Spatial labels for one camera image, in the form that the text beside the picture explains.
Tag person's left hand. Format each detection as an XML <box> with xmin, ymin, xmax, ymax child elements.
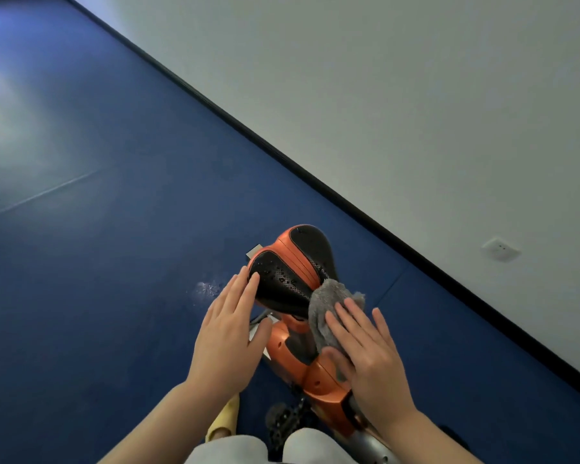
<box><xmin>186</xmin><ymin>266</ymin><xmax>274</xmax><ymax>398</ymax></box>

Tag person's right hand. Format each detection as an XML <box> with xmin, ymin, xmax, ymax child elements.
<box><xmin>321</xmin><ymin>298</ymin><xmax>419</xmax><ymax>426</ymax></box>

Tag grey cleaning cloth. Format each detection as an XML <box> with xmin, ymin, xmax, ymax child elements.
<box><xmin>308</xmin><ymin>278</ymin><xmax>367</xmax><ymax>357</ymax></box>

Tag orange and black bicycle saddle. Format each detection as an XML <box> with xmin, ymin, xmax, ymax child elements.
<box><xmin>247</xmin><ymin>224</ymin><xmax>339</xmax><ymax>320</ymax></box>

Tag person's right forearm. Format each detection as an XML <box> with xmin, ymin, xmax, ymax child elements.
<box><xmin>381</xmin><ymin>410</ymin><xmax>484</xmax><ymax>464</ymax></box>

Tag person's left forearm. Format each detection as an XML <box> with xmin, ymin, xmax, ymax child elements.
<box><xmin>98</xmin><ymin>382</ymin><xmax>234</xmax><ymax>464</ymax></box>

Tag black bicycle pedal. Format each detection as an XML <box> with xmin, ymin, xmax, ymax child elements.
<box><xmin>264</xmin><ymin>397</ymin><xmax>316</xmax><ymax>451</ymax></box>

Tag light grey trousers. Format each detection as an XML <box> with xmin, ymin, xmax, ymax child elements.
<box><xmin>185</xmin><ymin>428</ymin><xmax>359</xmax><ymax>464</ymax></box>

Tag yellow slipper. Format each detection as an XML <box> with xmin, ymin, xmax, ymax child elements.
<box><xmin>205</xmin><ymin>393</ymin><xmax>241</xmax><ymax>443</ymax></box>

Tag black skirting board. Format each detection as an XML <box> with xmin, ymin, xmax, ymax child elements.
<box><xmin>58</xmin><ymin>0</ymin><xmax>580</xmax><ymax>408</ymax></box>

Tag orange bicycle frame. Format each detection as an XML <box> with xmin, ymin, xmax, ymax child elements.
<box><xmin>262</xmin><ymin>314</ymin><xmax>403</xmax><ymax>464</ymax></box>

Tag white wall socket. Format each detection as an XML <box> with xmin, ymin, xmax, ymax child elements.
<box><xmin>481</xmin><ymin>237</ymin><xmax>522</xmax><ymax>263</ymax></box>

